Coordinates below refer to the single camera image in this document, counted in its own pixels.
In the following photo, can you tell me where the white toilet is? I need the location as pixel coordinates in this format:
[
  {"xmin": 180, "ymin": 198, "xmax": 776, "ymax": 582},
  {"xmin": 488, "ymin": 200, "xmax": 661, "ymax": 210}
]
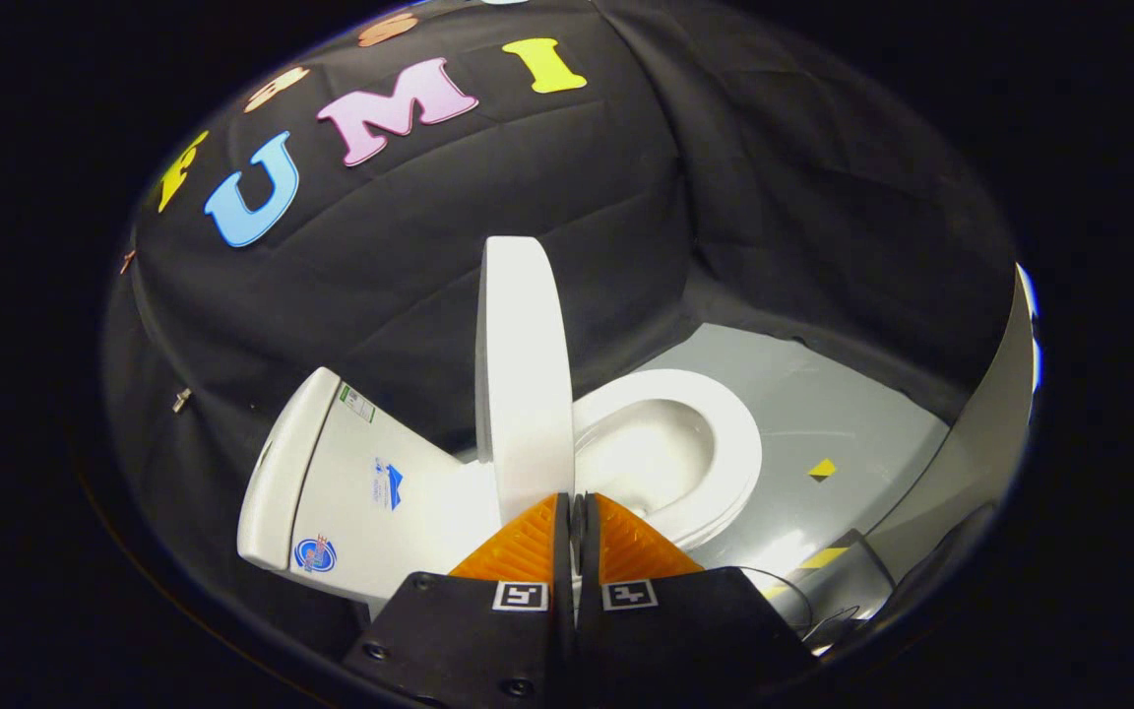
[{"xmin": 236, "ymin": 366, "xmax": 763, "ymax": 622}]

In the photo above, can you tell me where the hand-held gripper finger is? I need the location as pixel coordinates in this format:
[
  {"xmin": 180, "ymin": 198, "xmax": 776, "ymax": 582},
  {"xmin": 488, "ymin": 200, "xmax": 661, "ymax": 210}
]
[
  {"xmin": 344, "ymin": 492, "xmax": 577, "ymax": 709},
  {"xmin": 575, "ymin": 492, "xmax": 820, "ymax": 706}
]

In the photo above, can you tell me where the white toilet seat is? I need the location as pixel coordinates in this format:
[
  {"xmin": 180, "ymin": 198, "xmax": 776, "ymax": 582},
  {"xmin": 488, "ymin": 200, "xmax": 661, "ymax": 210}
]
[{"xmin": 572, "ymin": 368, "xmax": 764, "ymax": 550}]

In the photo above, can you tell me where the thin black cable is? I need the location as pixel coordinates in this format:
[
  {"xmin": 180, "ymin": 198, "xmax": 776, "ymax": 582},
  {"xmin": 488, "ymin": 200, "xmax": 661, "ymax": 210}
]
[{"xmin": 736, "ymin": 565, "xmax": 891, "ymax": 639}]

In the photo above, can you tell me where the black backdrop cloth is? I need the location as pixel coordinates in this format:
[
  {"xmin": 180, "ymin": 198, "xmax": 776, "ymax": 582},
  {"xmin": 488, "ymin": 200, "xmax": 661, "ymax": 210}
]
[{"xmin": 99, "ymin": 0, "xmax": 1021, "ymax": 641}]

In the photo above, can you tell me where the white toilet lid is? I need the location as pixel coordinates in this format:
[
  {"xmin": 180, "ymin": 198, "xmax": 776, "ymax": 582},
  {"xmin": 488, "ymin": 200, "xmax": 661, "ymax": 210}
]
[{"xmin": 474, "ymin": 235, "xmax": 577, "ymax": 524}]

